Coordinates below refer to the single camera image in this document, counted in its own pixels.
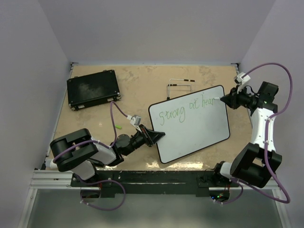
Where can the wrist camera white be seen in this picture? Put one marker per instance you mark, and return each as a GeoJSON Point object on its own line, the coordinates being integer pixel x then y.
{"type": "Point", "coordinates": [135, 121]}
{"type": "Point", "coordinates": [242, 81]}

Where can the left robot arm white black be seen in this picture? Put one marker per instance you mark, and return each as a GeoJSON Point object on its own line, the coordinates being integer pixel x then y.
{"type": "Point", "coordinates": [80, 153]}

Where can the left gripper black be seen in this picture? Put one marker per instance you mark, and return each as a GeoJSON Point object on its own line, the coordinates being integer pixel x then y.
{"type": "Point", "coordinates": [150, 137]}

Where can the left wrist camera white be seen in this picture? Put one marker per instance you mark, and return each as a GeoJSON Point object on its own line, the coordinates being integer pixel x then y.
{"type": "Point", "coordinates": [135, 121]}

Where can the black flat case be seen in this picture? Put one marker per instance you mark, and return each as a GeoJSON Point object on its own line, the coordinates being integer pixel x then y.
{"type": "Point", "coordinates": [92, 90]}

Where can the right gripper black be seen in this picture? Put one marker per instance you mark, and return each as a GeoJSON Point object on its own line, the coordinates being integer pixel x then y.
{"type": "Point", "coordinates": [230, 99]}

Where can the black white eraser tool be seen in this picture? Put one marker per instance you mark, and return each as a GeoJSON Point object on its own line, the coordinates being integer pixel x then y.
{"type": "Point", "coordinates": [50, 165]}

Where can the wire whiteboard stand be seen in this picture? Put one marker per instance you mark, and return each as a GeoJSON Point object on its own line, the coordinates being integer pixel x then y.
{"type": "Point", "coordinates": [191, 83]}

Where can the aluminium front rail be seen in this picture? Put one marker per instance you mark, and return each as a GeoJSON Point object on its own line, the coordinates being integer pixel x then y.
{"type": "Point", "coordinates": [47, 179]}

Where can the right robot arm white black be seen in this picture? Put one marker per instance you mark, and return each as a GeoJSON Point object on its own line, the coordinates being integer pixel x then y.
{"type": "Point", "coordinates": [258, 159]}

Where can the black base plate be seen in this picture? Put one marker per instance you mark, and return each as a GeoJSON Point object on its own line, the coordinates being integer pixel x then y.
{"type": "Point", "coordinates": [109, 189]}

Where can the white whiteboard with dark frame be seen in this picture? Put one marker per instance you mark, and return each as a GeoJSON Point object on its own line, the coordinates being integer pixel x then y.
{"type": "Point", "coordinates": [191, 123]}

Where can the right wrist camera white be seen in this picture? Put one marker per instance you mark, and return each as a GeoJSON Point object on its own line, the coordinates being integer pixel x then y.
{"type": "Point", "coordinates": [242, 81]}

